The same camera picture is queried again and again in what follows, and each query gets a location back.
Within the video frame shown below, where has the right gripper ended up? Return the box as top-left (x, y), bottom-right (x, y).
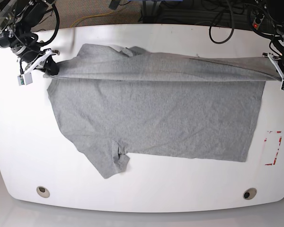
top-left (16, 48), bottom-right (59, 76)

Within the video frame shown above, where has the grey T-shirt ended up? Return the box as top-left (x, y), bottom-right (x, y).
top-left (47, 44), bottom-right (279, 179)

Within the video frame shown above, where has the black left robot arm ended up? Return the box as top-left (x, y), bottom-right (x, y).
top-left (0, 0), bottom-right (284, 75)

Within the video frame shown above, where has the power strip with red light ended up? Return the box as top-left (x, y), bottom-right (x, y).
top-left (252, 13), bottom-right (265, 30)

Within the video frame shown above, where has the red tape rectangle marking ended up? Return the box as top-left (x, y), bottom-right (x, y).
top-left (263, 131), bottom-right (283, 166)

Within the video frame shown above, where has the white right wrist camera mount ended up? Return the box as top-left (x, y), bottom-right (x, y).
top-left (17, 48), bottom-right (60, 86)

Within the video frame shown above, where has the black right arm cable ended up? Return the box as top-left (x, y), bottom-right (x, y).
top-left (30, 0), bottom-right (60, 48)

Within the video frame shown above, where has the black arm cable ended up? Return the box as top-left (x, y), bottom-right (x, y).
top-left (208, 0), bottom-right (279, 44)
top-left (30, 0), bottom-right (60, 48)

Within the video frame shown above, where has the yellow cable on floor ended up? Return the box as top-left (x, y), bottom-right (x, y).
top-left (72, 9), bottom-right (114, 28)

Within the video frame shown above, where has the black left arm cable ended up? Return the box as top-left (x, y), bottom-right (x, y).
top-left (208, 0), bottom-right (279, 44)

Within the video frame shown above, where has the left table cable grommet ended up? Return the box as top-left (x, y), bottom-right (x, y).
top-left (36, 186), bottom-right (50, 198)

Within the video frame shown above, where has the table cable grommet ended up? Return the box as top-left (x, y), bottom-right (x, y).
top-left (36, 186), bottom-right (50, 198)
top-left (243, 188), bottom-right (257, 200)

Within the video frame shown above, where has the right table cable grommet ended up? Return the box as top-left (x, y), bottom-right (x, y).
top-left (243, 188), bottom-right (257, 200)

